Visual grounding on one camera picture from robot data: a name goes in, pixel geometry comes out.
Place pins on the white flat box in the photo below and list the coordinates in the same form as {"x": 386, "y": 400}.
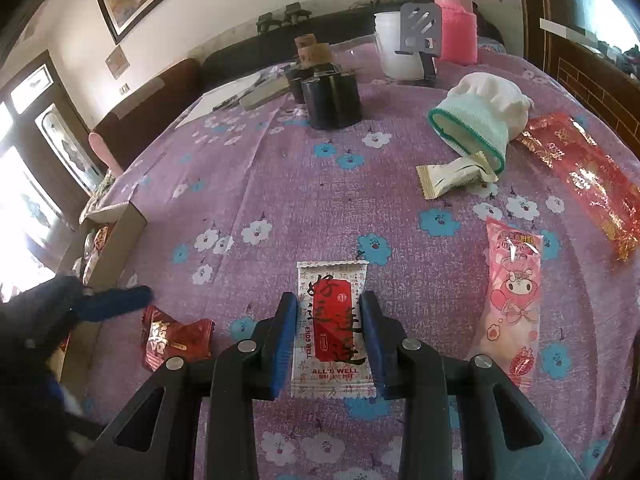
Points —
{"x": 565, "y": 30}

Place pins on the wooden cabinet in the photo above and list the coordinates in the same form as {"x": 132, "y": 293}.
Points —
{"x": 590, "y": 80}

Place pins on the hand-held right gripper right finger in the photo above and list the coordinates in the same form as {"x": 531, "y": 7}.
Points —
{"x": 374, "y": 345}

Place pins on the glass panel door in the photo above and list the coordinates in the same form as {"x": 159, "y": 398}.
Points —
{"x": 65, "y": 145}

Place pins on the long red clear packet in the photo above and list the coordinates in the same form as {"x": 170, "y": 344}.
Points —
{"x": 580, "y": 170}

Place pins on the dark gadget pile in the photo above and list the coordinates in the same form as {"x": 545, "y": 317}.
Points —
{"x": 617, "y": 54}

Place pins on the small pink cartoon snack packet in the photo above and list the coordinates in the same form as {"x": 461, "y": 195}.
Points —
{"x": 515, "y": 305}

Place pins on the pink thermos bottle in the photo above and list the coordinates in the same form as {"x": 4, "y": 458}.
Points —
{"x": 457, "y": 30}

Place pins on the black pen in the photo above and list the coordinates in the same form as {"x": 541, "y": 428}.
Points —
{"x": 230, "y": 101}

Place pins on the black clamp device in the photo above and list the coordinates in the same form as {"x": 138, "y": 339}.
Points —
{"x": 296, "y": 12}
{"x": 270, "y": 22}

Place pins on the black canister wooden knob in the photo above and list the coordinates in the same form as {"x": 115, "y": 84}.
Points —
{"x": 332, "y": 102}
{"x": 296, "y": 82}

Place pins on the purple floral tablecloth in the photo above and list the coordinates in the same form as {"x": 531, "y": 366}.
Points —
{"x": 260, "y": 185}

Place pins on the white green knitted bag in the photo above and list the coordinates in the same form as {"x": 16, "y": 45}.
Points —
{"x": 490, "y": 105}

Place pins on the black sofa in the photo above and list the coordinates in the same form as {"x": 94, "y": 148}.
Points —
{"x": 240, "y": 57}

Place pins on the cardboard box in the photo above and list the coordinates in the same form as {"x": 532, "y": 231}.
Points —
{"x": 112, "y": 255}

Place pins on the small framed picture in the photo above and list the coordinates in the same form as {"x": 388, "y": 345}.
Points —
{"x": 117, "y": 62}

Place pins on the white paper sheet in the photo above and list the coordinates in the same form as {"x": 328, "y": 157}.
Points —
{"x": 220, "y": 92}

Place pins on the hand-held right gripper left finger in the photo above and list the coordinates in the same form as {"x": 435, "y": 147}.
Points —
{"x": 282, "y": 345}

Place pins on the patterned cloth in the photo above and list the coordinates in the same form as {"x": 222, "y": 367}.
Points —
{"x": 102, "y": 187}

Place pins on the white plastic container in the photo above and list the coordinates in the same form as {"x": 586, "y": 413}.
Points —
{"x": 395, "y": 55}

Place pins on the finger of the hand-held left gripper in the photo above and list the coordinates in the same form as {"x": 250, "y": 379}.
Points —
{"x": 120, "y": 301}

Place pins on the white red snack packet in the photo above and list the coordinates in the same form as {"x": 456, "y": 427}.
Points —
{"x": 332, "y": 310}

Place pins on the grey phone stand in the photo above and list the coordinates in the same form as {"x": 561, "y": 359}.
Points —
{"x": 417, "y": 25}

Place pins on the brown pink chair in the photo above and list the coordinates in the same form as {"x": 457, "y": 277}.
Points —
{"x": 145, "y": 110}

